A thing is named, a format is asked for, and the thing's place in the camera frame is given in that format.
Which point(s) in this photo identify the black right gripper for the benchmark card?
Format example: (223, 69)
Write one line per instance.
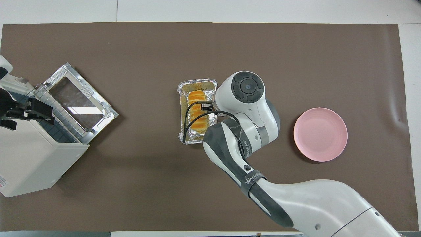
(207, 106)

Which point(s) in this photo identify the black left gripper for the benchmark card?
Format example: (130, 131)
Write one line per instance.
(8, 107)

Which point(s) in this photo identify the golden bread loaf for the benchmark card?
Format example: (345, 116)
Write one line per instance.
(196, 96)

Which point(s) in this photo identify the aluminium foil tray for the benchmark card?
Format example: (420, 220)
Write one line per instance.
(197, 84)

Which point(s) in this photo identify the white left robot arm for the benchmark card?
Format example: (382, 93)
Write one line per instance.
(14, 85)

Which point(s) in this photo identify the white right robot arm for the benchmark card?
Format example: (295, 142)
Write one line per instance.
(296, 204)

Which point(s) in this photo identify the white toaster oven casing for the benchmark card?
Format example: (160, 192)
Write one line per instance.
(33, 158)

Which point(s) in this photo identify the glass oven door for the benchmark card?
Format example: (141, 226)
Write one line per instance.
(79, 98)

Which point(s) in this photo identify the pink round plate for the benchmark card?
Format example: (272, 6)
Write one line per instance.
(320, 134)

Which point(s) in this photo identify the brown table mat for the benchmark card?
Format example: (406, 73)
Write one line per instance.
(131, 197)

